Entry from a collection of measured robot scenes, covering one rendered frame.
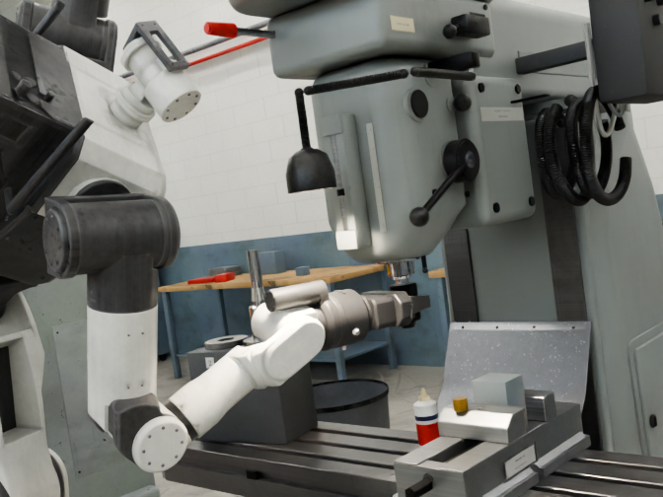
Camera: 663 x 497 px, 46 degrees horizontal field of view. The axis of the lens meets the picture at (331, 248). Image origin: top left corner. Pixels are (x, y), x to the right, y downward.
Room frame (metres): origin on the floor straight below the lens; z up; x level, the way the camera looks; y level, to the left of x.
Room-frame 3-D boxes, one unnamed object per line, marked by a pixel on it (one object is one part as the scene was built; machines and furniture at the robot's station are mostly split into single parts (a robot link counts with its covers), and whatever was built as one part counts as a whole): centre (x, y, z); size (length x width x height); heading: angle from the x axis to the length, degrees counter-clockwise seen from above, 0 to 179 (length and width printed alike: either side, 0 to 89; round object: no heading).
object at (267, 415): (1.62, 0.20, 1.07); 0.22 x 0.12 x 0.20; 60
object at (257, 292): (1.59, 0.16, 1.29); 0.03 x 0.03 x 0.11
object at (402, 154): (1.33, -0.11, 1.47); 0.21 x 0.19 x 0.32; 48
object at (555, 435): (1.20, -0.21, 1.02); 0.35 x 0.15 x 0.11; 136
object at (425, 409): (1.36, -0.12, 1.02); 0.04 x 0.04 x 0.11
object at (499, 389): (1.23, -0.23, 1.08); 0.06 x 0.05 x 0.06; 46
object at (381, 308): (1.28, -0.03, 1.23); 0.13 x 0.12 x 0.10; 33
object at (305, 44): (1.36, -0.14, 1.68); 0.34 x 0.24 x 0.10; 138
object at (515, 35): (1.70, -0.44, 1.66); 0.80 x 0.23 x 0.20; 138
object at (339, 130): (1.25, -0.04, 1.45); 0.04 x 0.04 x 0.21; 48
